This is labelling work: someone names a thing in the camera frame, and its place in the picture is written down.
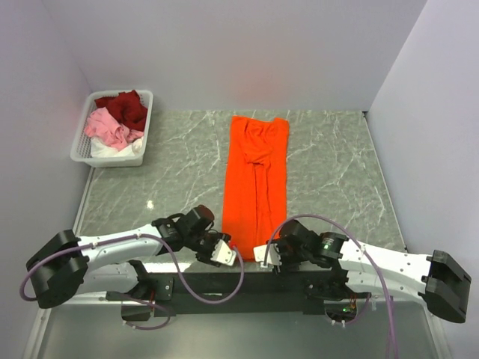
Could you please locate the white plastic basket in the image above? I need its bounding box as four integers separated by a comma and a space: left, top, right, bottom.
70, 90, 154, 168

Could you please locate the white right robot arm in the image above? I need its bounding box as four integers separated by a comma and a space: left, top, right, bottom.
258, 218, 472, 324

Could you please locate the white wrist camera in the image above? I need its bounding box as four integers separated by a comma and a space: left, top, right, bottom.
253, 244, 281, 268
210, 240, 237, 266

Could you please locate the pink t shirt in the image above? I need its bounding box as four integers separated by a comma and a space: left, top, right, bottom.
84, 108, 144, 150

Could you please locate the aluminium rail frame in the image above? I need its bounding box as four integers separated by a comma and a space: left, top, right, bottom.
22, 166, 454, 359

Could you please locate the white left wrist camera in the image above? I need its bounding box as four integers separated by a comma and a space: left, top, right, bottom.
210, 240, 237, 266

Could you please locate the dark red t shirt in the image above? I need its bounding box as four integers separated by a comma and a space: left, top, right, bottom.
94, 90, 147, 132

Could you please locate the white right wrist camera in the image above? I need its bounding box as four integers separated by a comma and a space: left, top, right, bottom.
253, 244, 281, 268

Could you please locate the orange t shirt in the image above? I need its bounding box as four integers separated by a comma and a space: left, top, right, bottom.
222, 116, 290, 262

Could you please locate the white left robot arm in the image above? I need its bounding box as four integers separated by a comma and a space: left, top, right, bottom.
20, 205, 237, 309

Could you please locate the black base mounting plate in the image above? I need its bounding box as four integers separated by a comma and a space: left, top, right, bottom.
126, 271, 367, 316

